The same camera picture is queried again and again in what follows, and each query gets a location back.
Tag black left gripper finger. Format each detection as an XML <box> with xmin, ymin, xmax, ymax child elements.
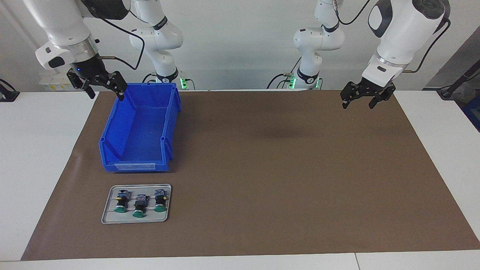
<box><xmin>369</xmin><ymin>86</ymin><xmax>396</xmax><ymax>110</ymax></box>
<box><xmin>340</xmin><ymin>81</ymin><xmax>366</xmax><ymax>110</ymax></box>

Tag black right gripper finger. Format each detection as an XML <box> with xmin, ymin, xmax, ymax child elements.
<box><xmin>67</xmin><ymin>70</ymin><xmax>96</xmax><ymax>100</ymax></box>
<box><xmin>95</xmin><ymin>70</ymin><xmax>128</xmax><ymax>102</ymax></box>

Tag green push button switch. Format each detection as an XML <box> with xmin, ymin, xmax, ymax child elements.
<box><xmin>153</xmin><ymin>189</ymin><xmax>168</xmax><ymax>213</ymax></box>
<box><xmin>132</xmin><ymin>194</ymin><xmax>147</xmax><ymax>218</ymax></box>
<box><xmin>114</xmin><ymin>189</ymin><xmax>131</xmax><ymax>213</ymax></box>

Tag white box yellow labels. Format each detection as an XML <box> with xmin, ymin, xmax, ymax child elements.
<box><xmin>39</xmin><ymin>73</ymin><xmax>81</xmax><ymax>92</ymax></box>

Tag blue plastic storage bin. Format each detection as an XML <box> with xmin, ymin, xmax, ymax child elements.
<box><xmin>98</xmin><ymin>82</ymin><xmax>182</xmax><ymax>173</ymax></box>

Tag black stand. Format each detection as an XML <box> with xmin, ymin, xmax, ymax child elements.
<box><xmin>437</xmin><ymin>60</ymin><xmax>480</xmax><ymax>100</ymax></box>

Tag blue crate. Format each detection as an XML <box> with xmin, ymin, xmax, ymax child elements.
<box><xmin>462</xmin><ymin>96</ymin><xmax>480</xmax><ymax>132</ymax></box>

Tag brown table mat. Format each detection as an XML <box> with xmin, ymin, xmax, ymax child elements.
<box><xmin>21</xmin><ymin>89</ymin><xmax>480</xmax><ymax>261</ymax></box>

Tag grey metal tray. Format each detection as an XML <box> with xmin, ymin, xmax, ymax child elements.
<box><xmin>101</xmin><ymin>184</ymin><xmax>172</xmax><ymax>225</ymax></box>

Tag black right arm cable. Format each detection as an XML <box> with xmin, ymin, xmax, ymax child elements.
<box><xmin>81</xmin><ymin>0</ymin><xmax>146</xmax><ymax>71</ymax></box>

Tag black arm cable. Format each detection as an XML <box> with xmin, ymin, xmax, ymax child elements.
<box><xmin>334</xmin><ymin>0</ymin><xmax>450</xmax><ymax>74</ymax></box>
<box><xmin>81</xmin><ymin>0</ymin><xmax>146</xmax><ymax>71</ymax></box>

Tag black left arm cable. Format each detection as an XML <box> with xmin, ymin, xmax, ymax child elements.
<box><xmin>334</xmin><ymin>0</ymin><xmax>450</xmax><ymax>74</ymax></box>

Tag black clamp mount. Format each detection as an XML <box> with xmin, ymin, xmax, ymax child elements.
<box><xmin>0</xmin><ymin>79</ymin><xmax>20</xmax><ymax>102</ymax></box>

